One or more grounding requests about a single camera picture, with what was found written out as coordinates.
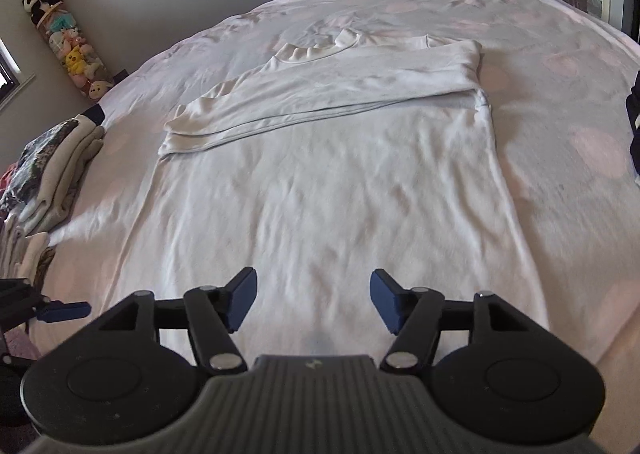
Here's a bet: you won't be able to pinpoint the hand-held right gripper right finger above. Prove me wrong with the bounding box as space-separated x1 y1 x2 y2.
369 268 544 376

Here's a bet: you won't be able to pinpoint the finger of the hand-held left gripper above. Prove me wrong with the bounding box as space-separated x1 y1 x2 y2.
34 300 92 323

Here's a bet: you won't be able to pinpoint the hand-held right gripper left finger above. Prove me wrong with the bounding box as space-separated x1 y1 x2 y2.
96 266 259 376

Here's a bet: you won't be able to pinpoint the white sweatshirt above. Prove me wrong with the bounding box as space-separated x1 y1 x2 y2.
112 30 552 366

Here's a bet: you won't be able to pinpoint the person's pink fuzzy clothing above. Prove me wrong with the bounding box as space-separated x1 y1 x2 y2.
0 328 40 361

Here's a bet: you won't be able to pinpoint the cream knit garment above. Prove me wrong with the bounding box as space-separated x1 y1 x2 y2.
0 213 59 286

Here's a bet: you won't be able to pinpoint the cream folded garment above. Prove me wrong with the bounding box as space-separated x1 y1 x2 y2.
15 116 107 236

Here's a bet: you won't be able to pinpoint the dark floral garment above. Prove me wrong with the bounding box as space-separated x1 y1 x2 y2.
0 127 69 216

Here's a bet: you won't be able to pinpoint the black folded cloth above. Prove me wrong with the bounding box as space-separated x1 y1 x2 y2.
82 103 106 128

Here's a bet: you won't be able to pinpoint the window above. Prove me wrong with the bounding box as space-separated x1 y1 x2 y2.
0 38 37 111

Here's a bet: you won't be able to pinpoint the pink polka dot bed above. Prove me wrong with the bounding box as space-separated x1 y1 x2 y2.
0 0 640 435

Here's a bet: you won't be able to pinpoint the plush toys in clear tube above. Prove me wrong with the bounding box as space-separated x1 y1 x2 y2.
22 0 114 100

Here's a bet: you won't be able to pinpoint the black garment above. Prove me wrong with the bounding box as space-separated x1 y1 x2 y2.
625 68 640 186

